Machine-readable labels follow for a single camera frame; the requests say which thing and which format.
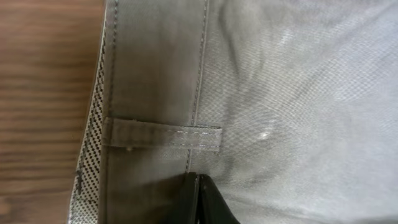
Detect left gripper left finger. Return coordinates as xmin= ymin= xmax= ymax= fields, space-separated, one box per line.
xmin=160 ymin=172 xmax=199 ymax=224

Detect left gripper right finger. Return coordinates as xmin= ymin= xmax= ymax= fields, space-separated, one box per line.
xmin=198 ymin=174 xmax=240 ymax=224

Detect grey shorts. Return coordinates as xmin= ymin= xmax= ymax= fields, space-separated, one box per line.
xmin=68 ymin=0 xmax=397 ymax=223

